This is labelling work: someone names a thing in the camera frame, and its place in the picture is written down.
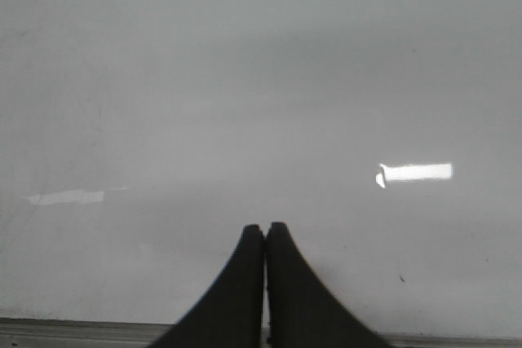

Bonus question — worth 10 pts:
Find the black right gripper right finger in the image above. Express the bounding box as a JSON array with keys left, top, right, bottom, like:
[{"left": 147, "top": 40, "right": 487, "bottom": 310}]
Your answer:
[{"left": 266, "top": 222, "right": 391, "bottom": 347}]

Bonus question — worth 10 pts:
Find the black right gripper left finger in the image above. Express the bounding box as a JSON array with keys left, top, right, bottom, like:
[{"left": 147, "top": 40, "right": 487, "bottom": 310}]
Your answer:
[{"left": 150, "top": 224, "right": 263, "bottom": 347}]

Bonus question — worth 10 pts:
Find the white whiteboard with aluminium frame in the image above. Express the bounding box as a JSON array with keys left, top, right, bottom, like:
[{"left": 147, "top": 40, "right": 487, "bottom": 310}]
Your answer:
[{"left": 1, "top": 0, "right": 521, "bottom": 337}]

